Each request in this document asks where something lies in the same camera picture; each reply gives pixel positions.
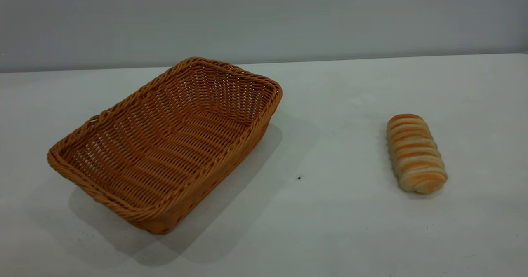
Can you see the striped bread roll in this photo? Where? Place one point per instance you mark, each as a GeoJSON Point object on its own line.
{"type": "Point", "coordinates": [416, 153]}

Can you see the orange woven wicker basket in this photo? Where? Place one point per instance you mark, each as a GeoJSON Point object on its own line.
{"type": "Point", "coordinates": [165, 153]}

